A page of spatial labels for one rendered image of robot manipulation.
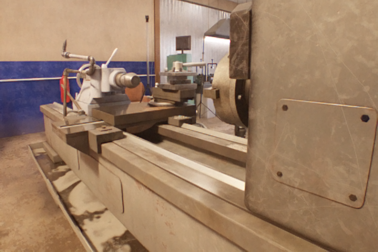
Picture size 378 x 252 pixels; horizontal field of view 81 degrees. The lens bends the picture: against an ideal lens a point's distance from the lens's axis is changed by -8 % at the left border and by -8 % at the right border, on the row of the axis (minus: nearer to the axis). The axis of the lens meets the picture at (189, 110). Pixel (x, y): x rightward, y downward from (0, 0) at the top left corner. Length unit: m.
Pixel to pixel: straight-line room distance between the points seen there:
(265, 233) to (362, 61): 0.36
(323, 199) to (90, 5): 5.35
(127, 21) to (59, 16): 1.48
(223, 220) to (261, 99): 0.28
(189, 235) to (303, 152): 0.44
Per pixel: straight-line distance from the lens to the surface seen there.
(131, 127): 1.28
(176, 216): 0.77
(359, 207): 0.46
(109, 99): 1.65
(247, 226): 0.55
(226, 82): 0.68
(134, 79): 1.33
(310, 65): 0.44
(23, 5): 5.21
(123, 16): 5.78
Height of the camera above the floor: 1.15
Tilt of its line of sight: 10 degrees down
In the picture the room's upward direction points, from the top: straight up
